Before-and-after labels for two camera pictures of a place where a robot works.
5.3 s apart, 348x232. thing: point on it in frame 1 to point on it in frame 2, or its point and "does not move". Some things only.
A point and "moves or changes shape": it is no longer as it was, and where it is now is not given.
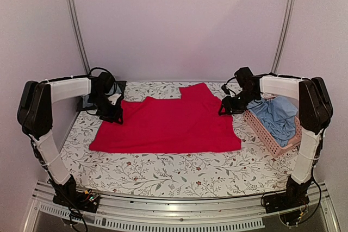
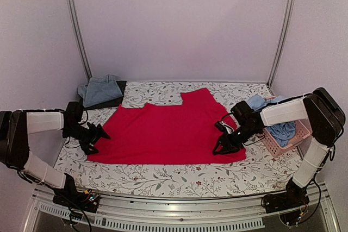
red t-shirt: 194,122 moves or changes shape
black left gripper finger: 108,118 to 91,150
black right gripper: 229,106 to 223,140
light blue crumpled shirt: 278,114 does not move
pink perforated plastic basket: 269,141 does not move
